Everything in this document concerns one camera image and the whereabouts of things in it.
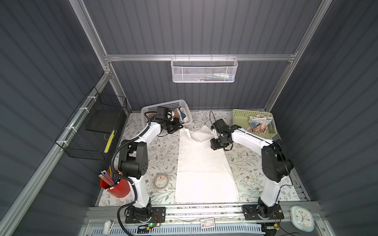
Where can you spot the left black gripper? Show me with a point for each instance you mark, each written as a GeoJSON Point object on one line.
{"type": "Point", "coordinates": [177, 125]}

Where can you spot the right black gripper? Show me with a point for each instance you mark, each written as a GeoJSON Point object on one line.
{"type": "Point", "coordinates": [214, 145]}

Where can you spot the white plastic laundry basket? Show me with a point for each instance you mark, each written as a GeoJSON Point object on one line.
{"type": "Point", "coordinates": [171, 105]}

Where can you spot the blue beige Doraemon towel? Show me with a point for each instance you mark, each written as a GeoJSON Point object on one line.
{"type": "Point", "coordinates": [183, 114]}

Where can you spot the green perforated plastic basket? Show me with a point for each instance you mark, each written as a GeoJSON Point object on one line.
{"type": "Point", "coordinates": [241, 118]}

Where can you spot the patterned cloth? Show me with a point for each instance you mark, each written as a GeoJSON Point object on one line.
{"type": "Point", "coordinates": [259, 123]}

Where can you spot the white towel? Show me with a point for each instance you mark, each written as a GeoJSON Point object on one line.
{"type": "Point", "coordinates": [203, 174]}

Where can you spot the orange towel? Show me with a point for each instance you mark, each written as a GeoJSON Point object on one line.
{"type": "Point", "coordinates": [176, 114]}

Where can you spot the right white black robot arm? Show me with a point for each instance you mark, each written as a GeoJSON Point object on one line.
{"type": "Point", "coordinates": [275, 165]}

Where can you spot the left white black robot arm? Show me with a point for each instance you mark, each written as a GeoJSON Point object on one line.
{"type": "Point", "coordinates": [133, 154]}

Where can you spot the clear tape roll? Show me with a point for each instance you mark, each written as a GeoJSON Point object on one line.
{"type": "Point", "coordinates": [161, 181]}

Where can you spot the red pencil cup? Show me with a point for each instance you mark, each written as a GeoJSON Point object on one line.
{"type": "Point", "coordinates": [113, 184]}

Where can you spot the red white label card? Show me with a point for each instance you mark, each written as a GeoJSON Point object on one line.
{"type": "Point", "coordinates": [207, 223]}

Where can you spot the white round clock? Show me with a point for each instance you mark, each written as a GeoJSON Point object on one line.
{"type": "Point", "coordinates": [302, 219]}

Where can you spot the white wire wall basket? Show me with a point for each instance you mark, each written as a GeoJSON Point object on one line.
{"type": "Point", "coordinates": [203, 69]}

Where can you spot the black wire wall basket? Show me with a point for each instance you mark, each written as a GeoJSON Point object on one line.
{"type": "Point", "coordinates": [85, 137]}

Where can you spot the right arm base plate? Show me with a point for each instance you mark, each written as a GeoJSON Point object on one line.
{"type": "Point", "coordinates": [262, 212]}

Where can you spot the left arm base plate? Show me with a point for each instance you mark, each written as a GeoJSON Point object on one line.
{"type": "Point", "coordinates": [145, 215]}

